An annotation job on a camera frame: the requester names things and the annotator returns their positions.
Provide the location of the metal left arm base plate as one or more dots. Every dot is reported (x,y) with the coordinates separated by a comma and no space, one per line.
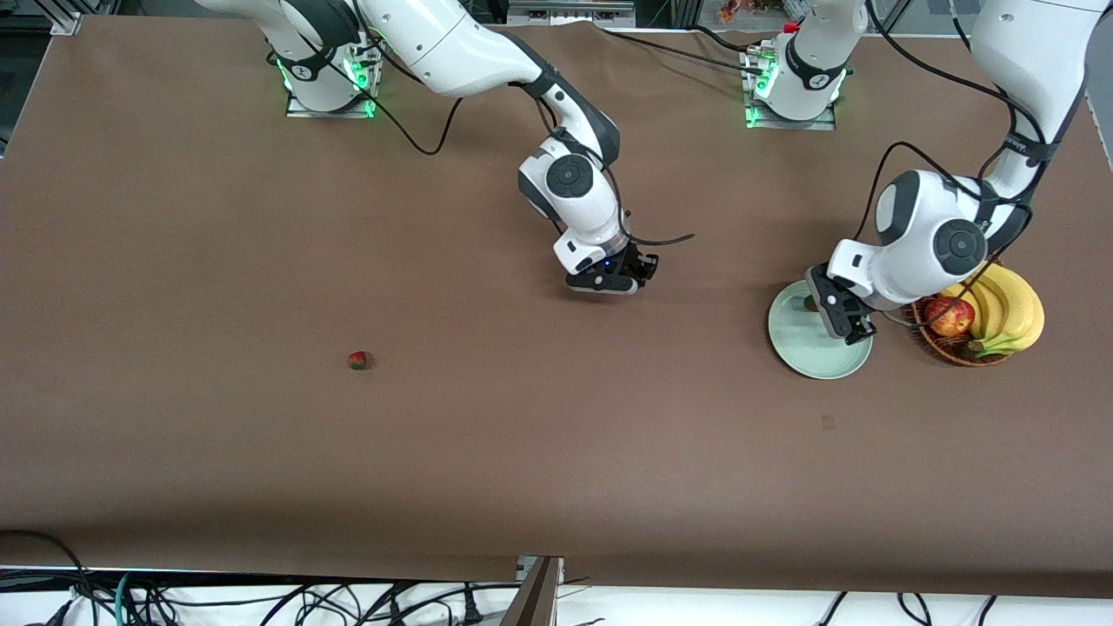
(791,124)

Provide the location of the small yellow banana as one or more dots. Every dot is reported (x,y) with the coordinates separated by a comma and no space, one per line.
(972,317)

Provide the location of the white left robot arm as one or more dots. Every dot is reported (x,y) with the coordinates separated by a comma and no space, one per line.
(922,235)

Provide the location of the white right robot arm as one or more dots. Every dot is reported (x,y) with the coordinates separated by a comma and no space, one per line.
(452,52)

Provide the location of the aluminium post with bracket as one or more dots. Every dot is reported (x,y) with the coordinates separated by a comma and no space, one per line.
(530,600)

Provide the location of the grey metal background box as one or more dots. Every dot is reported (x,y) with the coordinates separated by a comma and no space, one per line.
(565,13)

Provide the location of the aluminium frame profile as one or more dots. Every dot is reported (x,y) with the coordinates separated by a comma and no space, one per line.
(65,23)

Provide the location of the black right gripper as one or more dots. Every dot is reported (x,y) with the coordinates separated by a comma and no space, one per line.
(639,262)

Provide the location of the brown table cover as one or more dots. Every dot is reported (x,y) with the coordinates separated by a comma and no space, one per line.
(556,435)

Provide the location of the pale green round plate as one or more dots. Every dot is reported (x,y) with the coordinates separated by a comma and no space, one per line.
(822,356)

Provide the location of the red apple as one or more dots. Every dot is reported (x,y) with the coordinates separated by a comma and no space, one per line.
(949,320)

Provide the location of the large yellow banana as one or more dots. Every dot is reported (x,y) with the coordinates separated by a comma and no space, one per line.
(1028,309)

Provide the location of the brown wicker basket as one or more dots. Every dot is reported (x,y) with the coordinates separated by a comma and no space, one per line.
(948,352)

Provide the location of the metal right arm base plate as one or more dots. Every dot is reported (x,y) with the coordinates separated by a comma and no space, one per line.
(330,111)

